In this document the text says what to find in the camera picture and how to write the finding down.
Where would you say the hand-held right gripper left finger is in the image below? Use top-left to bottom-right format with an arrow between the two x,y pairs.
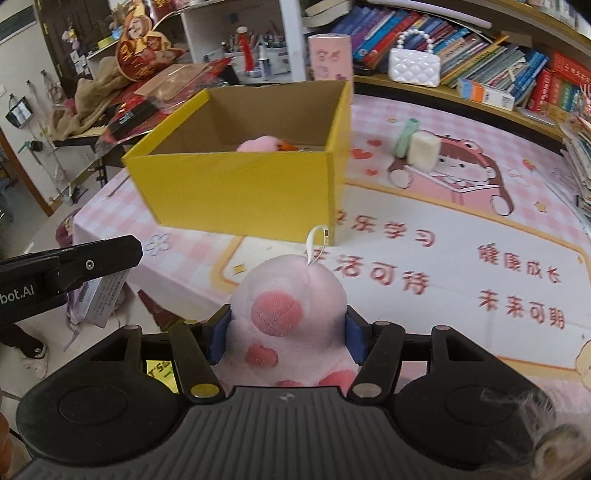
78,305 -> 232,400

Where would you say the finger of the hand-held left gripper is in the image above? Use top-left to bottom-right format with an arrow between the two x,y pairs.
0,235 -> 143,292

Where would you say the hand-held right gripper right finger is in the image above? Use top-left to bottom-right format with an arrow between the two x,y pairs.
344,305 -> 497,402

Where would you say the pink spotted plush pig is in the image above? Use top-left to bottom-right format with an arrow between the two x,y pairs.
217,224 -> 365,393

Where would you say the yellow cardboard box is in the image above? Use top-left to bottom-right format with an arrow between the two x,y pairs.
121,79 -> 354,245

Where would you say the white printed packet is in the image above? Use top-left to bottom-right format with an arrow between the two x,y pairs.
69,270 -> 129,329

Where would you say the maroon cushion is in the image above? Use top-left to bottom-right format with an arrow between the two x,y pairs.
55,208 -> 86,250

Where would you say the black white shoe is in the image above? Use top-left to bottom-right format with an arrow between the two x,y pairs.
14,323 -> 49,370

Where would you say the red plastic wrapping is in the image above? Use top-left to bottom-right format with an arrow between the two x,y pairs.
99,58 -> 236,144

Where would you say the black flat box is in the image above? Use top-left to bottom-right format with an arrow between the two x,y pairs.
108,99 -> 158,130

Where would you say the pink printed tablecloth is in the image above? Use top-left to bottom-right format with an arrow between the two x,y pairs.
74,90 -> 591,398

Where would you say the brown cloth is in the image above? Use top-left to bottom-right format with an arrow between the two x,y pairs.
51,60 -> 134,139

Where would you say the brown cardboard sheet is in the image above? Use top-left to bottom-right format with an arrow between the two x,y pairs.
134,64 -> 213,100

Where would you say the plain pink plush toy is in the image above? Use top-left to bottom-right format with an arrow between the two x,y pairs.
236,135 -> 281,153

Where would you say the white charger block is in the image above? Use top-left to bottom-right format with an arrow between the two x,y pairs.
407,131 -> 439,171

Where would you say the mint green tube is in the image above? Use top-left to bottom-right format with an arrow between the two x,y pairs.
394,119 -> 420,160

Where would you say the red paper decoration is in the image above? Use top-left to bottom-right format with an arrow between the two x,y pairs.
115,0 -> 185,83

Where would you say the grey fuzzy cloth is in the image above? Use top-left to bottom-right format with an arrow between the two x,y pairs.
480,388 -> 591,480

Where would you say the red white stick figurine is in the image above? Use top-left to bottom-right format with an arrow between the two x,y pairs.
235,26 -> 254,75

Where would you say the wooden bookshelf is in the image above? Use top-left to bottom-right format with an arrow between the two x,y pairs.
351,0 -> 591,144

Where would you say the white orange carton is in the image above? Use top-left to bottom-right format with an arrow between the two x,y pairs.
457,78 -> 515,112

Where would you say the white quilted purse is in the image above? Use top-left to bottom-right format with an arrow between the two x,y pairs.
388,28 -> 441,88

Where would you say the pink box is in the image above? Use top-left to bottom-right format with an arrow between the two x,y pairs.
308,33 -> 354,83

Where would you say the stack of paper booklets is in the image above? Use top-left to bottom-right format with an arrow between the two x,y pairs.
561,115 -> 591,213

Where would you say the white shelf unit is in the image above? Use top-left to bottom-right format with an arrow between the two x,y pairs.
180,0 -> 310,86

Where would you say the row of colourful books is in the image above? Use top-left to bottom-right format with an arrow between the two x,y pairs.
342,4 -> 591,121

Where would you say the thick paperback book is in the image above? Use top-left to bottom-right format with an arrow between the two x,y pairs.
305,0 -> 354,17
302,11 -> 352,27

